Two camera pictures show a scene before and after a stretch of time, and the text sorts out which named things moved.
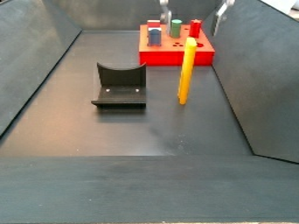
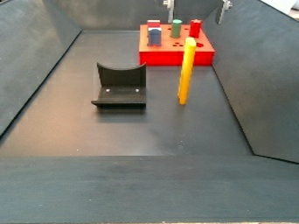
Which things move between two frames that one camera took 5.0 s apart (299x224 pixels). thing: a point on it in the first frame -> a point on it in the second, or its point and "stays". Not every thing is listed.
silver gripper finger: x=165 y=16 -> x=169 y=5
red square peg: x=153 y=23 stays
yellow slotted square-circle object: x=187 y=69 stays
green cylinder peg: x=175 y=28 stays
